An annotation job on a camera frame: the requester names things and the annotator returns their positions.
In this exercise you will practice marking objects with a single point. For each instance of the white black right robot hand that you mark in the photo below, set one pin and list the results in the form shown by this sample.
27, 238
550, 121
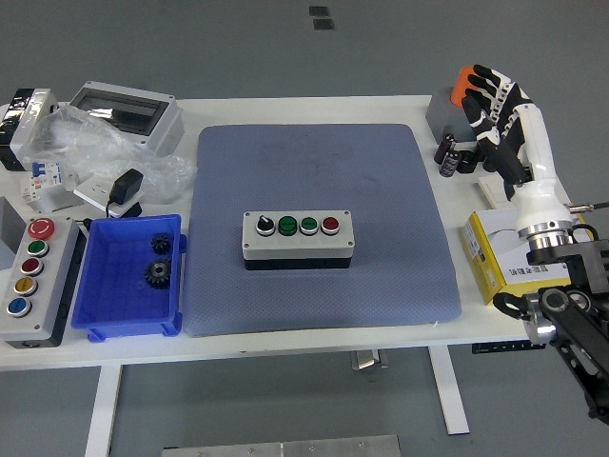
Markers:
535, 143

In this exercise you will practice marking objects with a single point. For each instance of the grey four-button control box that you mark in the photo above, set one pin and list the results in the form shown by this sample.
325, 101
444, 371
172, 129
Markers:
297, 245

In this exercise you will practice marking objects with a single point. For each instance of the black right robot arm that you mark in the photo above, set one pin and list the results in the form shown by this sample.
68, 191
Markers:
580, 276

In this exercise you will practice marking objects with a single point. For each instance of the black desk height controller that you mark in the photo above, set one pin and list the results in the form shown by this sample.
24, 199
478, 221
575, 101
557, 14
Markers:
499, 347

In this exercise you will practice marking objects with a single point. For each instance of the grey five-button control box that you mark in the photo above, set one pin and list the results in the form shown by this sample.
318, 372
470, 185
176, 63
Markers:
47, 285

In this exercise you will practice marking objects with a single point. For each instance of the short black capacitor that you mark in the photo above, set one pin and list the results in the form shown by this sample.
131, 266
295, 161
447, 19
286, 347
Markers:
466, 163

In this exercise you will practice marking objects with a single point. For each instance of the orange cylinder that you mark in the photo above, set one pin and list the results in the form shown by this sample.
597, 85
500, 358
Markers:
457, 93

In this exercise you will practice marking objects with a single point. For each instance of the yellow white cardboard box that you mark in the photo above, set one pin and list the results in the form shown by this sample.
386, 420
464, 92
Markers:
497, 228

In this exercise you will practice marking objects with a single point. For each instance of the dark floor plate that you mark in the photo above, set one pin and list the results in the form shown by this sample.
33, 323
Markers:
319, 11
323, 24

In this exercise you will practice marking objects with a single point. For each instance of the white table leg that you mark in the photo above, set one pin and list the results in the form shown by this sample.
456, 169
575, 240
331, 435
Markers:
452, 404
102, 409

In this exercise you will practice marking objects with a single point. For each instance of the blue-grey table mat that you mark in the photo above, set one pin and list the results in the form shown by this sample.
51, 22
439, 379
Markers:
247, 166

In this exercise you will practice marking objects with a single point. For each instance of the small black bevel gear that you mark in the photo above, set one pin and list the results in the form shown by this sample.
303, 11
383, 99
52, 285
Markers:
161, 244

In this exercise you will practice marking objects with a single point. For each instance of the grey metal plate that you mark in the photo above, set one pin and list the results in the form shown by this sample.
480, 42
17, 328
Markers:
285, 447

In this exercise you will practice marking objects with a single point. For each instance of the large black bevel gear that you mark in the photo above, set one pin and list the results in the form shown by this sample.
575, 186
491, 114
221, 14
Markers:
158, 273

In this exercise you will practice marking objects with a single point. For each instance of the black power adapter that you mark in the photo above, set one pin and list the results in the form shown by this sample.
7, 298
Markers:
126, 185

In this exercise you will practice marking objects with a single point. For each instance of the clear plastic bag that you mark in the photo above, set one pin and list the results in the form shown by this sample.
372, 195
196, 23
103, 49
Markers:
95, 143

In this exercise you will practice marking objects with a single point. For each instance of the blue plastic bin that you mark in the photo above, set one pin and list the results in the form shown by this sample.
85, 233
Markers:
119, 300

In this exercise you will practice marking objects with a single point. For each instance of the white power socket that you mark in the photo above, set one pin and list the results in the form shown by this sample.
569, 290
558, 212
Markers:
92, 190

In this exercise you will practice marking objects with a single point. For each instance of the white blue circuit breaker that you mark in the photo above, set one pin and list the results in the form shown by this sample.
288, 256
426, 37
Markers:
43, 178

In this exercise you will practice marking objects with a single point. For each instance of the white black electrical device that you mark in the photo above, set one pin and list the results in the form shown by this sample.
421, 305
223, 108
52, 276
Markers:
26, 124

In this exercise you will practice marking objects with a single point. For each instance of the plain grey box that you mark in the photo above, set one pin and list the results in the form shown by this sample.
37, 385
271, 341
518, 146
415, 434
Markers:
8, 233

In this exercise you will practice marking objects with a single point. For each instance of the white wall switch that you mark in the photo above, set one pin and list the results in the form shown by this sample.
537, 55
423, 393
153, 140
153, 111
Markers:
492, 190

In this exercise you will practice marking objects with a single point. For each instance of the grey switch base box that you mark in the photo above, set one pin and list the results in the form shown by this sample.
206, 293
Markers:
442, 116

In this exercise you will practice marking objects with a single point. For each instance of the metal table bracket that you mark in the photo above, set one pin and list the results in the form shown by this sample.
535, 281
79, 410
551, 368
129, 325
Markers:
368, 360

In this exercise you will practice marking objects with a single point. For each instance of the grey enclosure with clear lid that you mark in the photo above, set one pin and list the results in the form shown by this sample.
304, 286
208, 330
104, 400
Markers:
164, 128

